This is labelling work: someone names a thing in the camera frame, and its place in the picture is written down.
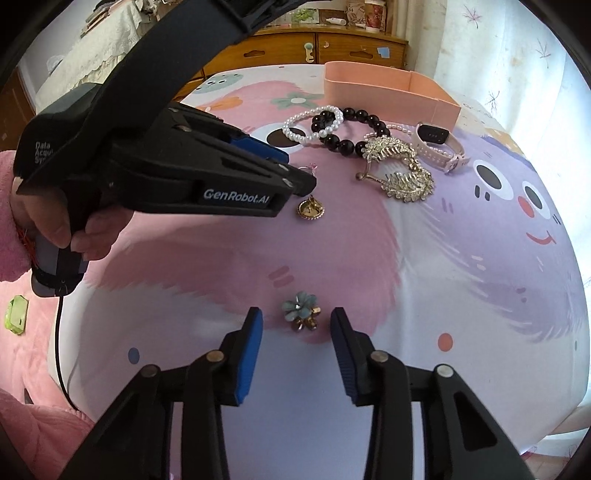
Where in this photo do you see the green square object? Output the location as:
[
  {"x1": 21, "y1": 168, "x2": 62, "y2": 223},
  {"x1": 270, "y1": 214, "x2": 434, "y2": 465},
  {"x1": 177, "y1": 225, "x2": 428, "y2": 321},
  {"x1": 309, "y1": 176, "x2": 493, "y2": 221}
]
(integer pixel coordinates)
[{"x1": 4, "y1": 295, "x2": 29, "y2": 335}]

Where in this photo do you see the pink cardboard tray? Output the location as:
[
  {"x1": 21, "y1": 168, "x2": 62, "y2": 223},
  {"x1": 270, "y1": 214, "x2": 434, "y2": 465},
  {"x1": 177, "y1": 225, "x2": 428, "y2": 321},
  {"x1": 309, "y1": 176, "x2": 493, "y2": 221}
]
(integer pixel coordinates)
[{"x1": 324, "y1": 61, "x2": 461, "y2": 130}]

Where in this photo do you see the wooden desk with drawers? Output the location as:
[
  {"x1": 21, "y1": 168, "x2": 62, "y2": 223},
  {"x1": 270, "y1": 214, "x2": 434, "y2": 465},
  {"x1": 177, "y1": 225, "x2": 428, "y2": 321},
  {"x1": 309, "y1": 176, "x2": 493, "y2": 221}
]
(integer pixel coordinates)
[{"x1": 174, "y1": 25, "x2": 409, "y2": 101}]

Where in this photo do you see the white lace covered furniture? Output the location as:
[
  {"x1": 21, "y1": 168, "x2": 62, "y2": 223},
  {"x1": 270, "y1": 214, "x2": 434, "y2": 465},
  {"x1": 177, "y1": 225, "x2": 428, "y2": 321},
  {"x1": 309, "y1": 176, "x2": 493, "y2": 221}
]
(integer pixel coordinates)
[{"x1": 21, "y1": 1, "x2": 156, "y2": 111}]

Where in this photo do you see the black bead bracelet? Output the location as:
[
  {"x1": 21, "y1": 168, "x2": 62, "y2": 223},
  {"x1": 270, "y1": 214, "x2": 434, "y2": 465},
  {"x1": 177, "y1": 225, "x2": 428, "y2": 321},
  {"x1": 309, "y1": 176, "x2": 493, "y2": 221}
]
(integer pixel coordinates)
[{"x1": 309, "y1": 106, "x2": 392, "y2": 158}]

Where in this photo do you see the cartoon printed table cover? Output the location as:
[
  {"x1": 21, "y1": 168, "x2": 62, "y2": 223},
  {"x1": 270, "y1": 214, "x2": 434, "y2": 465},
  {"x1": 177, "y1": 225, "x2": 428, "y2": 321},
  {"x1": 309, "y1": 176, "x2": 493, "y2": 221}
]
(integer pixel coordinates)
[{"x1": 60, "y1": 65, "x2": 589, "y2": 479}]

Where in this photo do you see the white pearl bracelet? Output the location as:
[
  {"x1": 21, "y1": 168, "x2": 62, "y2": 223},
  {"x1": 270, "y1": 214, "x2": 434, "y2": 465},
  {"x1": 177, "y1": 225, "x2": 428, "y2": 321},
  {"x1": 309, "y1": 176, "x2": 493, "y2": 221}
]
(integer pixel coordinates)
[{"x1": 280, "y1": 104, "x2": 345, "y2": 144}]

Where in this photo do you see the pink strap smartwatch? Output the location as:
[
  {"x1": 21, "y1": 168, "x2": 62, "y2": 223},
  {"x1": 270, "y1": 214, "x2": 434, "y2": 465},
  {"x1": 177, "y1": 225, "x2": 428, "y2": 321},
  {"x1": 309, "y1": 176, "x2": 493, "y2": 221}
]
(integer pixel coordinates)
[{"x1": 411, "y1": 123, "x2": 469, "y2": 174}]

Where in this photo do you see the blue flower brooch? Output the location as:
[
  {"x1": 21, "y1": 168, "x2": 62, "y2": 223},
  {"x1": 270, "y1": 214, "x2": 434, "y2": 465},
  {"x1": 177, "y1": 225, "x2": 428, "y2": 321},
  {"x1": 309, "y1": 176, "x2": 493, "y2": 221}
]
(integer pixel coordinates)
[{"x1": 281, "y1": 291, "x2": 322, "y2": 332}]

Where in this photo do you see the gold round pendant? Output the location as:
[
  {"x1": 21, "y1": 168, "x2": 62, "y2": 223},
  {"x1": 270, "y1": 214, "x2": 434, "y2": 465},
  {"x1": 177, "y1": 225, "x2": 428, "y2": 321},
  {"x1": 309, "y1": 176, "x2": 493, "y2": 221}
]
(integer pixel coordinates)
[{"x1": 296, "y1": 195, "x2": 325, "y2": 221}]

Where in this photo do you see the person's left hand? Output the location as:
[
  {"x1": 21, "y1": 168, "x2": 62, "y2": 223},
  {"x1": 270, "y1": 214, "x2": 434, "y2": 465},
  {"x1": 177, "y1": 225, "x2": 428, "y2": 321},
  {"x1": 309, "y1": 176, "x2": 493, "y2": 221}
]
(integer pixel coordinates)
[{"x1": 10, "y1": 177, "x2": 133, "y2": 261}]

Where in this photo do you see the rhinestone leaf hair claw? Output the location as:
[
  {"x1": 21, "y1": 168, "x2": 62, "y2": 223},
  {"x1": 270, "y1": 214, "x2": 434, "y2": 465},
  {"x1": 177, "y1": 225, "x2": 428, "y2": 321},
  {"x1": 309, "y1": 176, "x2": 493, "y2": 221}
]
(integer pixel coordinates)
[{"x1": 356, "y1": 136, "x2": 435, "y2": 203}]

